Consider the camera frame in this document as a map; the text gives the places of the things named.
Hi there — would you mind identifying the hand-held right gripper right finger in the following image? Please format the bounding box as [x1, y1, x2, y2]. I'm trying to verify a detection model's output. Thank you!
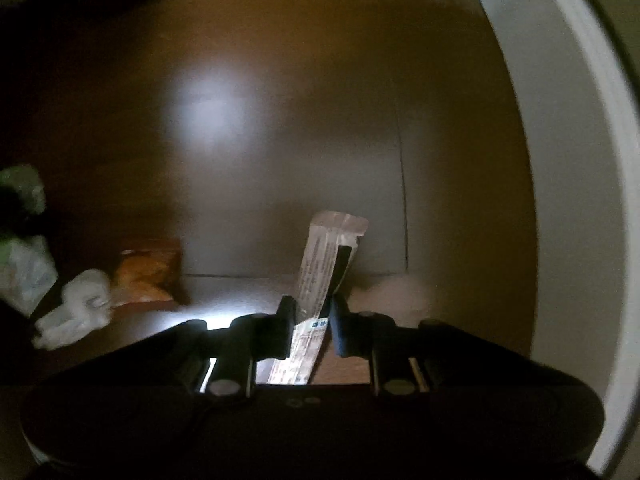
[327, 292, 482, 400]

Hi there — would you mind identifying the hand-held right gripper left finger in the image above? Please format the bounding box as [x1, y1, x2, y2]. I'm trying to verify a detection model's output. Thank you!
[166, 295, 301, 400]

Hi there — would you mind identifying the white wrapper with black stripe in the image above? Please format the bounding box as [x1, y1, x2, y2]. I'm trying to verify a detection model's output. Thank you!
[269, 209, 371, 387]

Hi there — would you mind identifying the orange snack bag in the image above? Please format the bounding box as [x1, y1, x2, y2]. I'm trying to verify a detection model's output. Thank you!
[111, 238, 184, 307]

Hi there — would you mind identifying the crumpled white tissue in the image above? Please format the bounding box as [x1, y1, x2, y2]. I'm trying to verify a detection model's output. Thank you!
[31, 268, 115, 352]

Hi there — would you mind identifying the white plastic bag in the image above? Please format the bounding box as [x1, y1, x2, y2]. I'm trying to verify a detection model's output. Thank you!
[0, 234, 59, 317]

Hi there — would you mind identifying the green plastic bag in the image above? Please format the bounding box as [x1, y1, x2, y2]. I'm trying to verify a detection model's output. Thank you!
[0, 164, 47, 217]

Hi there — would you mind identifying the white door frame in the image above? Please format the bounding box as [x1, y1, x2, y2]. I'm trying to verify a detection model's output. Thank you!
[467, 0, 640, 476]

